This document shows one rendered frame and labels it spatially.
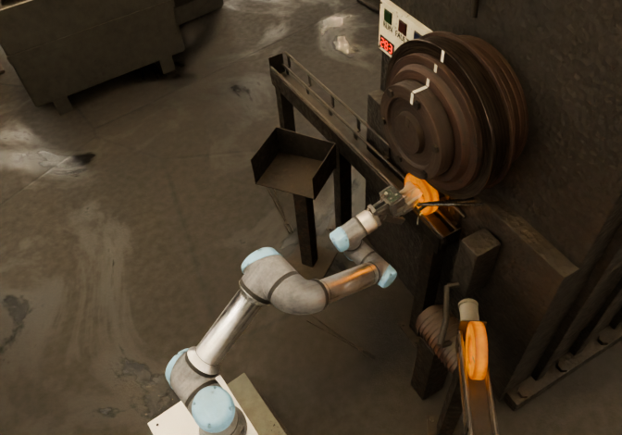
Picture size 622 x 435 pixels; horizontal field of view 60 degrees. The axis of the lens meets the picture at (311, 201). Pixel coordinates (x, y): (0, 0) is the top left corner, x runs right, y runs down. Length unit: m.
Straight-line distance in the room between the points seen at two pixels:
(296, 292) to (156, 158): 1.92
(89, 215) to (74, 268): 0.35
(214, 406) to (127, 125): 2.27
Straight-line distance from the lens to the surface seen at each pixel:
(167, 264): 2.73
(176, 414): 1.92
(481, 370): 1.55
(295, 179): 2.12
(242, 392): 1.99
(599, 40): 1.30
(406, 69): 1.52
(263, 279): 1.54
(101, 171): 3.31
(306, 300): 1.52
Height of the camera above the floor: 2.12
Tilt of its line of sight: 49 degrees down
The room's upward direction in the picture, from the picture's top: 5 degrees counter-clockwise
